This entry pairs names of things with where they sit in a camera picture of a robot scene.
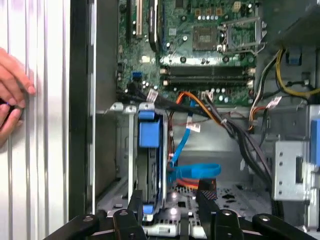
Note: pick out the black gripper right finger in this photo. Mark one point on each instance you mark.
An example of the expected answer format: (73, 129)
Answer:
(207, 220)

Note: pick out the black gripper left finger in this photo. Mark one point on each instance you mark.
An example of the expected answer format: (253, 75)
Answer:
(125, 225)

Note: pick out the hard disk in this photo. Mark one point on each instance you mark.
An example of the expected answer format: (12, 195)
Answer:
(150, 132)

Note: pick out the grey metal disk bay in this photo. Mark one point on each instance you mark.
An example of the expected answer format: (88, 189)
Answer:
(130, 140)

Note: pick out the person's bare hand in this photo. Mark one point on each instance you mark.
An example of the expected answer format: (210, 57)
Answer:
(15, 75)

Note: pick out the grey optical drive cage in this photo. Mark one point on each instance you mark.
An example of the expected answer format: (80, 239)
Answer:
(285, 170)

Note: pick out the black PC case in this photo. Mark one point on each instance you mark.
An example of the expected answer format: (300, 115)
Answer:
(80, 100)

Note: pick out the blue plastic drive latch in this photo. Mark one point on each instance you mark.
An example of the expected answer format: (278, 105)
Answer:
(315, 142)

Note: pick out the black RAM slot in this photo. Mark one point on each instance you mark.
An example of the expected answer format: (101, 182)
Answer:
(207, 82)
(207, 71)

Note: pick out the metal locking lever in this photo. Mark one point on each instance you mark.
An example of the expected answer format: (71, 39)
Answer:
(240, 52)

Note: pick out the green motherboard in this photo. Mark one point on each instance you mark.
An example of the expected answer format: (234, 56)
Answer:
(140, 50)

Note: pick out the CPU socket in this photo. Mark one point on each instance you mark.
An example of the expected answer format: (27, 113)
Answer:
(205, 37)

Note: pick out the metal socket cover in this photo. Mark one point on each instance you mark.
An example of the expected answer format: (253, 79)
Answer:
(260, 32)

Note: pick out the black graphics card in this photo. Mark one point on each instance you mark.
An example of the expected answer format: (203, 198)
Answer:
(153, 25)

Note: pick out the black expansion slot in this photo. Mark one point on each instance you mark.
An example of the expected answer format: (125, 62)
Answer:
(128, 20)

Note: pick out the white expansion slot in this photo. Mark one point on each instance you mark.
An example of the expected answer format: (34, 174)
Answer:
(139, 17)

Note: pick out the grey power supply unit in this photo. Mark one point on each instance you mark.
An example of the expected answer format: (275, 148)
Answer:
(300, 27)

